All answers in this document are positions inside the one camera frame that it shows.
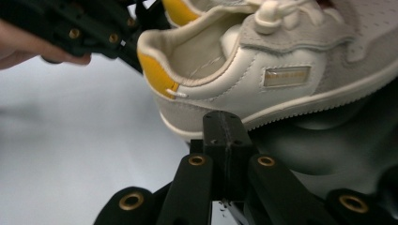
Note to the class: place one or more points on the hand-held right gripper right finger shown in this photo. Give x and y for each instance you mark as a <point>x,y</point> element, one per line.
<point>239,150</point>

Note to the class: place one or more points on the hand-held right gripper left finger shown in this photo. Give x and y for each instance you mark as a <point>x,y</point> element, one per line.
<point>216,150</point>

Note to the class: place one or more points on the white sneaker with yellow heel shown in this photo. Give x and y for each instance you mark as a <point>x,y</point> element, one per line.
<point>250,84</point>
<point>180,11</point>

